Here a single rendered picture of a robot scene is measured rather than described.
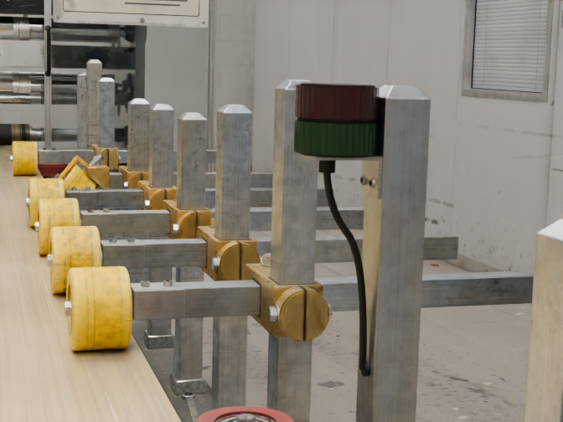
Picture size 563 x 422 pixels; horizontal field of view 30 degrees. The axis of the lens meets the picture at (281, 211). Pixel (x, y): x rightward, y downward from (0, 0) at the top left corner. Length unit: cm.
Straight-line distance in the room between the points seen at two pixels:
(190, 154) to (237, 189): 25
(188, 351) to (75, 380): 60
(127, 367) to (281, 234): 19
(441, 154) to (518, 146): 86
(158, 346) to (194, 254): 51
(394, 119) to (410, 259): 10
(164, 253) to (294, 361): 31
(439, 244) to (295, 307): 43
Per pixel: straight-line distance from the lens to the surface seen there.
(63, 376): 96
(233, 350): 128
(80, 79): 296
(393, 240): 76
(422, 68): 674
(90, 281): 101
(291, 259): 101
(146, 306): 102
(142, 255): 127
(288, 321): 99
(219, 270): 123
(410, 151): 76
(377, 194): 75
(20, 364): 100
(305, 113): 74
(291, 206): 100
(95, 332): 100
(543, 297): 56
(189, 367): 154
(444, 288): 112
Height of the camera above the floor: 118
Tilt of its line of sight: 8 degrees down
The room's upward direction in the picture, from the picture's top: 2 degrees clockwise
